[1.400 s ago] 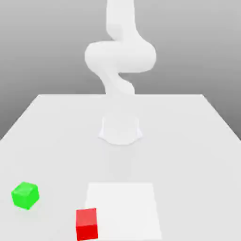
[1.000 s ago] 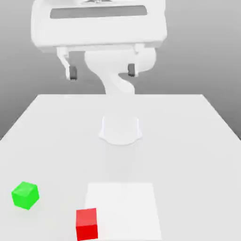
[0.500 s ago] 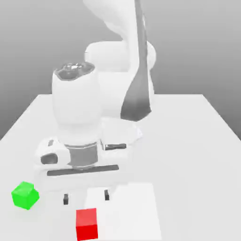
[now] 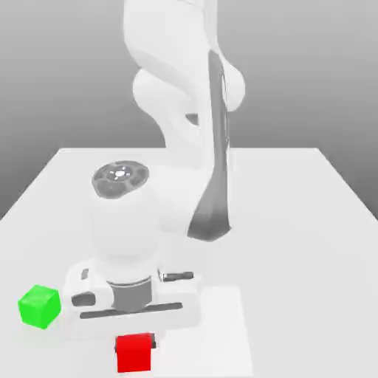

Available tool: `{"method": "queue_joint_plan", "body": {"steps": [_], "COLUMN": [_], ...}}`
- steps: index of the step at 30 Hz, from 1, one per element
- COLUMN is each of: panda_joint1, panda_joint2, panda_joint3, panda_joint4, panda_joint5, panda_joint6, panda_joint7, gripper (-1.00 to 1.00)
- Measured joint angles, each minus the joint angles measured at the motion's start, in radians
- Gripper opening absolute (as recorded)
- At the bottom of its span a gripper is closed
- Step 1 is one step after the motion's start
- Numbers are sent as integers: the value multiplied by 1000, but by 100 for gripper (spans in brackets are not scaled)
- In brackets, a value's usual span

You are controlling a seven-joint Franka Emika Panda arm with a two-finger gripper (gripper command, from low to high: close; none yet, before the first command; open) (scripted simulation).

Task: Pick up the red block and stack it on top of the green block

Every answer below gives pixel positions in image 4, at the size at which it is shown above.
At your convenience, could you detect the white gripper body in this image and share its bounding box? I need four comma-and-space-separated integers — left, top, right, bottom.
61, 290, 204, 341

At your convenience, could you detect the small red cube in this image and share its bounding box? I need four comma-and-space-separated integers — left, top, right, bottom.
115, 332, 153, 374

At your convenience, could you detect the small green cube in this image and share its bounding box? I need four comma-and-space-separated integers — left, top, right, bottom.
17, 284, 62, 331

